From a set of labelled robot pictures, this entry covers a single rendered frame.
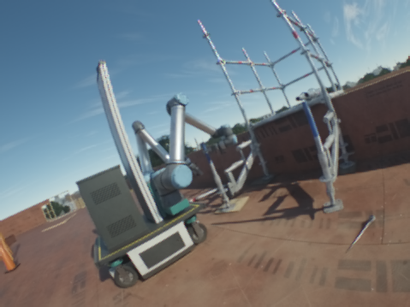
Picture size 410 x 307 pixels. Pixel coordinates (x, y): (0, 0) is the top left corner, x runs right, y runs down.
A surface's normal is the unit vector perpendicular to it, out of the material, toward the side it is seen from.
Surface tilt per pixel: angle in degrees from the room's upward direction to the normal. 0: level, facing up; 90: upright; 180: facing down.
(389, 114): 90
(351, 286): 0
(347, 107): 90
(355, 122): 90
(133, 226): 90
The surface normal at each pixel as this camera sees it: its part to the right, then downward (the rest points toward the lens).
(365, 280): -0.38, -0.92
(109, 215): 0.55, -0.19
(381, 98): -0.75, 0.33
